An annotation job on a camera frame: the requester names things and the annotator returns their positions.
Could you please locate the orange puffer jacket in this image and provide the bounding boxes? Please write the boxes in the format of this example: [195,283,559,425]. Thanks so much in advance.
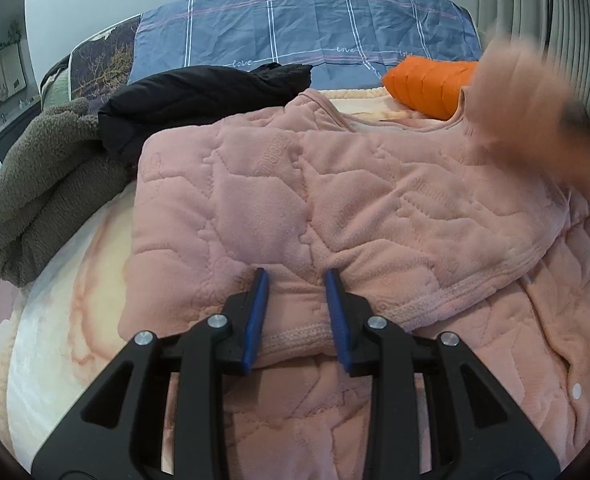
[381,56,481,122]

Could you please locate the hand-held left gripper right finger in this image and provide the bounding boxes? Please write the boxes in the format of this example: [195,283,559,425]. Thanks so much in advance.
[323,268,561,480]

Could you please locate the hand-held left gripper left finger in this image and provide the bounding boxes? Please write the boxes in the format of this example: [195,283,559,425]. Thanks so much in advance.
[31,268,270,480]

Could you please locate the white pleated curtain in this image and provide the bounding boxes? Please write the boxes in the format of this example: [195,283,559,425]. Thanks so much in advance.
[478,0,590,126]

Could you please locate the white framed mirror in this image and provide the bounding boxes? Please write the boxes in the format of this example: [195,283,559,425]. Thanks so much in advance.
[0,15,43,171]

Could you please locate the dark tree print pillow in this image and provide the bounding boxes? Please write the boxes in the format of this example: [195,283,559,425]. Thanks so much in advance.
[67,15,143,103]

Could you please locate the cream floral blanket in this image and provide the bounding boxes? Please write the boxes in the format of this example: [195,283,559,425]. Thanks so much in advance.
[0,87,476,480]

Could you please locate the blue plaid bed cover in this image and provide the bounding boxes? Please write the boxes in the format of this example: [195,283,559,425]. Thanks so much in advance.
[127,0,482,86]

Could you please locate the grey-brown fleece garment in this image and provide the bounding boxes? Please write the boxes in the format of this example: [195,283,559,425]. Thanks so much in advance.
[0,97,136,288]

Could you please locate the black padded jacket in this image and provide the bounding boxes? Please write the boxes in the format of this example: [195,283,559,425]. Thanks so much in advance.
[97,63,314,166]

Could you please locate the green pillow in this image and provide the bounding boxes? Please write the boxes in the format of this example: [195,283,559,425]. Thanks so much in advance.
[40,65,73,111]

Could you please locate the pink quilted fleece jacket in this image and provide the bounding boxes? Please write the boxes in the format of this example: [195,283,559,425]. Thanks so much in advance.
[117,35,590,480]

